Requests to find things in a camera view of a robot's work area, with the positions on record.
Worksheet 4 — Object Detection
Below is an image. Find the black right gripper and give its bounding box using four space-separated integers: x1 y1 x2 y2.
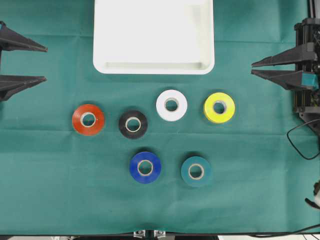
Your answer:
251 17 320 113

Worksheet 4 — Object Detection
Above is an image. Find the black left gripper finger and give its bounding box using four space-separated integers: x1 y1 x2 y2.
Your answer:
0 21 48 53
0 75 47 102

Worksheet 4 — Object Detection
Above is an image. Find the red tape roll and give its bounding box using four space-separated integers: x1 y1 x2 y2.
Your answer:
72 104 105 136

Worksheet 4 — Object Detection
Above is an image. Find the white tape roll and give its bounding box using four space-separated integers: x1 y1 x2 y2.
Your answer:
155 89 188 122

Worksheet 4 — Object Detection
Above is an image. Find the teal tape roll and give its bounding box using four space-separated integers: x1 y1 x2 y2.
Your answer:
180 156 213 188

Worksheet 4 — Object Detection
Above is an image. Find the yellow tape roll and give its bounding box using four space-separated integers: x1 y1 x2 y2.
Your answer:
203 92 236 124

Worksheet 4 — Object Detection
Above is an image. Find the white plastic case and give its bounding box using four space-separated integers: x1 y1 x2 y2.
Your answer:
93 0 215 75

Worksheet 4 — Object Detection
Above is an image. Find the black tape roll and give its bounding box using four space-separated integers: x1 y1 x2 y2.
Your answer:
118 110 148 139

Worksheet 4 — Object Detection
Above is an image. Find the blue tape roll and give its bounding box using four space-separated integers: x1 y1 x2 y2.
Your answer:
129 151 162 184

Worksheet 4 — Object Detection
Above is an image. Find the green table cloth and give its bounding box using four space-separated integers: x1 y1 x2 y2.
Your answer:
0 0 320 235

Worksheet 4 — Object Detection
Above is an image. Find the white object at table edge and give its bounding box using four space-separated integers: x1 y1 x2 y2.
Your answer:
305 181 320 210

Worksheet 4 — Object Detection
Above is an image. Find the black right camera cable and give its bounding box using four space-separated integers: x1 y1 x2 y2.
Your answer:
286 118 320 161

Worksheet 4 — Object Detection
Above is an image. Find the metal table clamp bracket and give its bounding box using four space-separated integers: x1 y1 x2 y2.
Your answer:
133 229 166 240

